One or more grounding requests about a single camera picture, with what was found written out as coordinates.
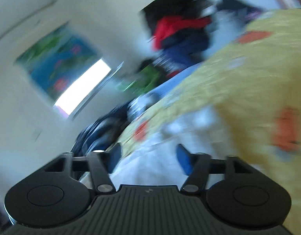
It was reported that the white garment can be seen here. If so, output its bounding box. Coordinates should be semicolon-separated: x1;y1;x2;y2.
110;106;237;188

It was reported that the dark blue clothes heap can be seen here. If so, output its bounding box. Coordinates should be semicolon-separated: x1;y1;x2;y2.
71;101;131;157

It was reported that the dark navy clothes pile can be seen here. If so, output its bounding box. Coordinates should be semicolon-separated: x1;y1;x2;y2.
160;29;210;69

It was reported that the light blue bed sheet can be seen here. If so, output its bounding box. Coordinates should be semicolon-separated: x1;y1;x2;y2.
147;63;203;99

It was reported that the yellow patterned bedspread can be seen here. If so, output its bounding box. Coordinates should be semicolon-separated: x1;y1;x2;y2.
117;8;301;235

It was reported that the blue floral curtain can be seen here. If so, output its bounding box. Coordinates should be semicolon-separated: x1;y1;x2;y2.
15;23;102;102

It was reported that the red jacket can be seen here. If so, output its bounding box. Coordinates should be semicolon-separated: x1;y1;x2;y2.
153;15;212;51

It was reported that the black garment on pile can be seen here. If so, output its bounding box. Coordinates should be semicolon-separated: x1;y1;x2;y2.
141;0;213;36

